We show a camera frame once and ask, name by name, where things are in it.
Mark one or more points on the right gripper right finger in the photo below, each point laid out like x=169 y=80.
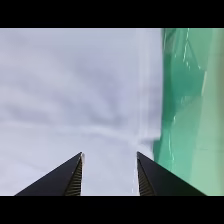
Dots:
x=156 y=181

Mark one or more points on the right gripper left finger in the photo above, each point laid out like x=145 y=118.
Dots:
x=63 y=181

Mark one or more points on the white garment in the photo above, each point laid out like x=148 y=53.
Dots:
x=76 y=100

